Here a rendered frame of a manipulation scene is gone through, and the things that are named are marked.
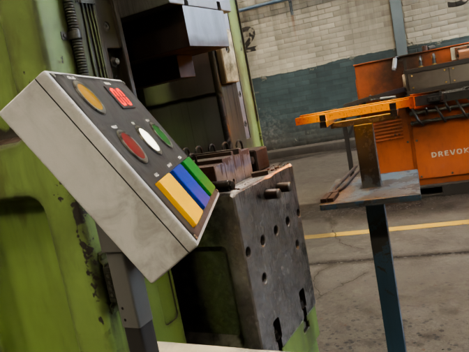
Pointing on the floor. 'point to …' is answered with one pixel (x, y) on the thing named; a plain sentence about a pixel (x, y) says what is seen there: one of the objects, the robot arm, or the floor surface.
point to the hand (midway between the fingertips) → (426, 99)
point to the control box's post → (132, 303)
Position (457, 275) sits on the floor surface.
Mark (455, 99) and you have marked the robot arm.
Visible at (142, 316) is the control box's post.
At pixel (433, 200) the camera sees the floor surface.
